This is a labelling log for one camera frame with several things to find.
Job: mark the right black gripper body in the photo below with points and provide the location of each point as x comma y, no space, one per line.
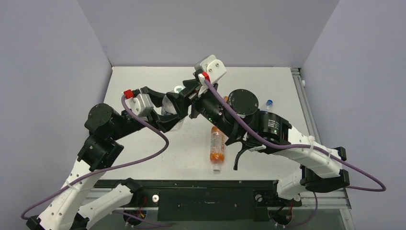
193,103

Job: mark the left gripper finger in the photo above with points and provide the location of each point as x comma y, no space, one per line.
167,123
156,97

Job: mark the clear water bottle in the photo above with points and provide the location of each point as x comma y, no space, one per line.
169,109

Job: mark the slim orange drink bottle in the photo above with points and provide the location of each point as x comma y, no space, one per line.
217,149

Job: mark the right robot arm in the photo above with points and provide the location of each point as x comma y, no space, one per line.
242,120

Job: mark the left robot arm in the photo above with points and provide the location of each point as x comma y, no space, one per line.
159,112

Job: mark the blue cap pepsi bottle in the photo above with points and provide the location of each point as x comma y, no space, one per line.
268,104

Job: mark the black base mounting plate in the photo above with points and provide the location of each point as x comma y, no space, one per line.
187,200

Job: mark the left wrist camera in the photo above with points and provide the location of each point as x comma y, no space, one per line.
138,102

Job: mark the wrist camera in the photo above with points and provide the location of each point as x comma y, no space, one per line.
138,102
209,68

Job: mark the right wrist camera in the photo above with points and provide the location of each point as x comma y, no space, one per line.
209,68

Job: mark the aluminium frame rail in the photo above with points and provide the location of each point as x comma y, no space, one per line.
308,115

